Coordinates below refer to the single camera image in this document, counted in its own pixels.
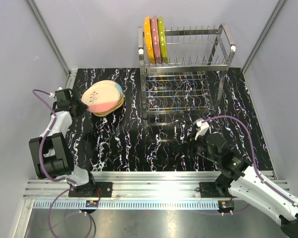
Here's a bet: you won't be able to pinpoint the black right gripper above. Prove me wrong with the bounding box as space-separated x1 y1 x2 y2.
176 130 220 164

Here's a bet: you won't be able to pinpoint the beige pink leaf plate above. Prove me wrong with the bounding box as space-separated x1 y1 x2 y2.
81 80 116 113

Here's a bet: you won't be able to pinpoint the orange dotted scalloped plate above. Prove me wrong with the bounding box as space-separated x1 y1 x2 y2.
144 16 155 64

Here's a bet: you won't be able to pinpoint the pink dotted scalloped plate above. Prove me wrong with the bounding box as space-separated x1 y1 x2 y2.
150 15 162 64

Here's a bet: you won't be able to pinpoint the yellow-green dotted scalloped plate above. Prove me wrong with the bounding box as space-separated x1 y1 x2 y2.
157 16 168 63

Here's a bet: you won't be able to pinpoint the beige blue leaf plate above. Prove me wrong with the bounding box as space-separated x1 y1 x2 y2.
113 82 124 107

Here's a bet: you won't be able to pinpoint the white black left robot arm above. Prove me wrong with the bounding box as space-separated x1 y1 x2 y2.
29 88 99 197

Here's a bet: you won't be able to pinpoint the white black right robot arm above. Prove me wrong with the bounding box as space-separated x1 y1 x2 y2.
188 130 298 238

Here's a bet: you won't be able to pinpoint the tan plates under leaf plate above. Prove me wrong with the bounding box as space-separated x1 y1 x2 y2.
92 93 125 117

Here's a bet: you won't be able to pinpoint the stainless steel dish rack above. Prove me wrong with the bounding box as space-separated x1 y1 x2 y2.
138 24 236 125

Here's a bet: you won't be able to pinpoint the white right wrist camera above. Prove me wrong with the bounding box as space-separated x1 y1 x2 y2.
193 119 210 140

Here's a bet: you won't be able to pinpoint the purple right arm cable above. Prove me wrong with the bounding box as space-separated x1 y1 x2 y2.
201 115 298 215

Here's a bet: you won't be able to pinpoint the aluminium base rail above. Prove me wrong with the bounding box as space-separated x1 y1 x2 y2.
23 171 294 199

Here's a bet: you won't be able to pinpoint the white slotted cable duct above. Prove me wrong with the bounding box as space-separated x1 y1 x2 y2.
34 199 219 210

